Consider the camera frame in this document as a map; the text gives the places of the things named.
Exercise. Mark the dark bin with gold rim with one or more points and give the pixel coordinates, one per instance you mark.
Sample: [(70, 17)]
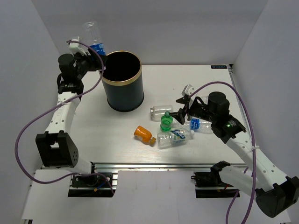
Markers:
[(122, 81)]

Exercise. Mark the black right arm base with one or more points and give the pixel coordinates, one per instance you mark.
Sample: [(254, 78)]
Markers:
[(208, 184)]

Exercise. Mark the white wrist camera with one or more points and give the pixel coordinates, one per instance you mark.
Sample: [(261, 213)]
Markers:
[(188, 90), (76, 48)]

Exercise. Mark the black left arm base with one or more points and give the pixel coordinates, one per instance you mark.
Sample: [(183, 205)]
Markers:
[(94, 186)]

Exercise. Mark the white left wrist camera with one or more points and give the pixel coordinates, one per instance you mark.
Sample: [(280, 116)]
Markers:
[(76, 48)]

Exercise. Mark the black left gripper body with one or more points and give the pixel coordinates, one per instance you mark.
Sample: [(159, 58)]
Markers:
[(83, 63)]

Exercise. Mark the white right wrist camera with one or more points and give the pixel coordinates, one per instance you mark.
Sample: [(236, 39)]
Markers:
[(188, 90)]

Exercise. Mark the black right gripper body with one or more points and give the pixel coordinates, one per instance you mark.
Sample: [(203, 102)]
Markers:
[(195, 108)]

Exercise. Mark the orange plastic bottle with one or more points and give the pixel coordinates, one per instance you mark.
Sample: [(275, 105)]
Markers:
[(144, 136)]

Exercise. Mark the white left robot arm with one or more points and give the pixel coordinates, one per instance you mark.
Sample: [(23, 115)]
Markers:
[(55, 146)]

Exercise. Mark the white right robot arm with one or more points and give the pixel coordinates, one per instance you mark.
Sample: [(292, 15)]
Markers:
[(274, 191)]

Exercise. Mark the clear jar with silver lid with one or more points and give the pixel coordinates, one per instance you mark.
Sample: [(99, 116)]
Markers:
[(156, 112)]

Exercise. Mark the blue sticker right corner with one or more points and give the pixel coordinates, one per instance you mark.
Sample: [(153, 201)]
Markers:
[(218, 67)]

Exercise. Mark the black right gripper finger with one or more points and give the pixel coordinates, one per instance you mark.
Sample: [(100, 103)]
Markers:
[(179, 115), (186, 101)]

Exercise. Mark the clear bottle blue label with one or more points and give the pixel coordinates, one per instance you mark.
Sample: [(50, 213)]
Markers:
[(195, 124), (93, 38)]

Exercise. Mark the aluminium rail front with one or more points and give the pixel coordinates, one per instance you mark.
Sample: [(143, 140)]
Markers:
[(150, 166)]

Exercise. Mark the clear bottle green white label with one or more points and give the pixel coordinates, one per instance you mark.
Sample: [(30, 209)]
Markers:
[(174, 137)]

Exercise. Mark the green plastic bottle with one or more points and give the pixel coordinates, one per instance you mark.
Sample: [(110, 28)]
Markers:
[(166, 122)]

